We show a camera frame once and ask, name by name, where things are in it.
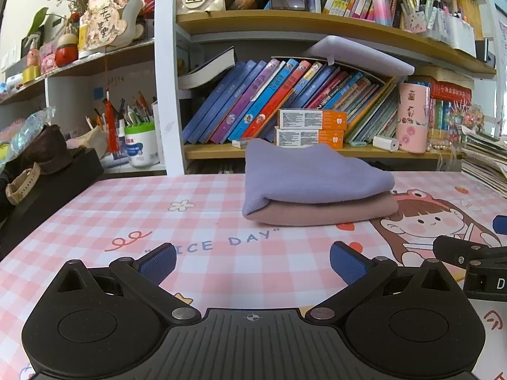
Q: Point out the colourful beaded flower ornament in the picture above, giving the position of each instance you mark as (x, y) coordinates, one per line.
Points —
(467, 118)

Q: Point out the clear bluish plastic bag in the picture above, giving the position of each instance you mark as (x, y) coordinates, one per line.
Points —
(27, 130)

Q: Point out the thick dark-covered book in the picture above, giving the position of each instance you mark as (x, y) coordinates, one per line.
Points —
(210, 71)

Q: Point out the white charger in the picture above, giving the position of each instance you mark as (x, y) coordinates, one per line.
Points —
(385, 143)

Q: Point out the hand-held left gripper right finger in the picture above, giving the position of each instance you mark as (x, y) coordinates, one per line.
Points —
(348, 265)

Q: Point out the pink checked cartoon desk mat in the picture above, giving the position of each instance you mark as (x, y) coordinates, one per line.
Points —
(178, 225)

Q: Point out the beige wrist watch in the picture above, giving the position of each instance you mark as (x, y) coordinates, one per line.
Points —
(21, 186)

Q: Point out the white side shelf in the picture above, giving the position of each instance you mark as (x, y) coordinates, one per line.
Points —
(79, 83)

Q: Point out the red tassel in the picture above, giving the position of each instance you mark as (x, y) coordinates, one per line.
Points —
(111, 126)

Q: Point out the row of leaning colourful books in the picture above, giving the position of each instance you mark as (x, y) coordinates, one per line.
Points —
(245, 103)

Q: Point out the pink printed tumbler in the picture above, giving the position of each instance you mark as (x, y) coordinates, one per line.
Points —
(413, 118)

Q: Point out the cloud-shaped wooden plaque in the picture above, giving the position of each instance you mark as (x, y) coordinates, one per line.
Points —
(107, 16)

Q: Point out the green plant leaf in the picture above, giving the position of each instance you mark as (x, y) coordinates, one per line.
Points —
(37, 21)

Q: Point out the pink gradient bottle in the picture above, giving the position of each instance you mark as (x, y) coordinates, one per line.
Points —
(381, 2)

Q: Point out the white and green tin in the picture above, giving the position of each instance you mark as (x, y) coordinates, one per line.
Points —
(141, 146)

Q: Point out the white wooden bookshelf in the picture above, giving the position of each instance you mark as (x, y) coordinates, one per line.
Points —
(277, 23)

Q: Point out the red round doll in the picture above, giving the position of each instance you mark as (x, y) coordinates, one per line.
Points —
(66, 53)

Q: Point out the holder with markers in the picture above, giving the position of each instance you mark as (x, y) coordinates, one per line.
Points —
(424, 16)

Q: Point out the orange and white toothpaste box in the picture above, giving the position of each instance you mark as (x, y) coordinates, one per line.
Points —
(309, 137)
(313, 119)

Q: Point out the white storage box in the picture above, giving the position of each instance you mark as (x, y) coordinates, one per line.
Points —
(462, 37)

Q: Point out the stack of magazines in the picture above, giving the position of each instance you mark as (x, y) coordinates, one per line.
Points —
(487, 162)

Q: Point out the pink patterned box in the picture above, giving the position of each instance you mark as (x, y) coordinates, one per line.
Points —
(48, 59)

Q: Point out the bunch of pens and pencils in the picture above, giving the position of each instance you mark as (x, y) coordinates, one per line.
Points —
(134, 113)

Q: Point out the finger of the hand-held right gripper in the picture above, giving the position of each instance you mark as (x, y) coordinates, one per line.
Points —
(501, 223)
(455, 251)

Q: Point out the white and yellow bottle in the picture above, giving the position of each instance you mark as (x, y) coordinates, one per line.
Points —
(85, 37)

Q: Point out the flat beige books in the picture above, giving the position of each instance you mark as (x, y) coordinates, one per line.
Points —
(439, 77)

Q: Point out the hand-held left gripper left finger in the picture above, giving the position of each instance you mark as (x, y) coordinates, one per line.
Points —
(158, 265)

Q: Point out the white sheet with red writing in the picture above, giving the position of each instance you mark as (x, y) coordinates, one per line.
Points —
(491, 322)

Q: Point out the small black device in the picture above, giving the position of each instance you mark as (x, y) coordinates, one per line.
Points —
(484, 51)

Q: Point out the dark brown hat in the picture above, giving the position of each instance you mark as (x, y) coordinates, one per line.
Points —
(49, 150)

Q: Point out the black box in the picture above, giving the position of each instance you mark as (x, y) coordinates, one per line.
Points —
(59, 194)

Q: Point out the purple and pink knit sweater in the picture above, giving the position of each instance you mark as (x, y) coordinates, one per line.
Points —
(309, 178)

